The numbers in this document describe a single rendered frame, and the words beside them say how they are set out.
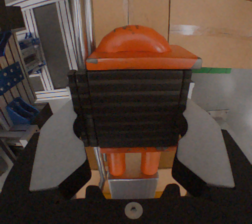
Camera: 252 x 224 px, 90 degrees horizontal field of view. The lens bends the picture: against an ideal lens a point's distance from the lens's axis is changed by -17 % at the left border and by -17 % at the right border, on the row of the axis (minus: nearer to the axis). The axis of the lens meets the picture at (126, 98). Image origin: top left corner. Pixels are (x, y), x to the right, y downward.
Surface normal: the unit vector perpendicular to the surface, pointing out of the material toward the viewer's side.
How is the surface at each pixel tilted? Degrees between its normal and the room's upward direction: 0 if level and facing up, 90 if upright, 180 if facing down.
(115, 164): 0
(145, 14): 0
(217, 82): 0
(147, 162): 26
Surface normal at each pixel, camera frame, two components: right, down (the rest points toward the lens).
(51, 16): 0.00, 0.49
